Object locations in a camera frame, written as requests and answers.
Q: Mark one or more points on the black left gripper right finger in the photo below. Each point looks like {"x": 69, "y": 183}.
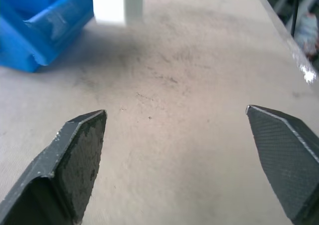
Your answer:
{"x": 286, "y": 160}

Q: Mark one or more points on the blue plastic bin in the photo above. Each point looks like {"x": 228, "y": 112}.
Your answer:
{"x": 32, "y": 25}

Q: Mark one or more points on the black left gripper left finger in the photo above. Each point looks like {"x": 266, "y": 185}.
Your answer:
{"x": 62, "y": 172}

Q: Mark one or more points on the white rectangular box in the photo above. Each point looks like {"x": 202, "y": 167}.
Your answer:
{"x": 117, "y": 3}

